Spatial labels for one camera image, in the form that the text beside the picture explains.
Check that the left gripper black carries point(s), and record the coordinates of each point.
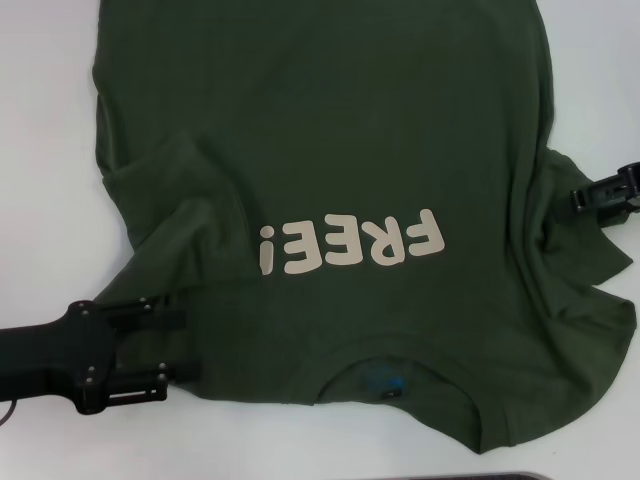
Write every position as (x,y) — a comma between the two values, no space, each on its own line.
(60,355)

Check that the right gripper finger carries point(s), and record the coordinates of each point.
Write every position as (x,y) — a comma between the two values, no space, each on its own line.
(622,212)
(605,192)

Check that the dark green printed t-shirt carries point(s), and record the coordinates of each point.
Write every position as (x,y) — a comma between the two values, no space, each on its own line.
(325,125)

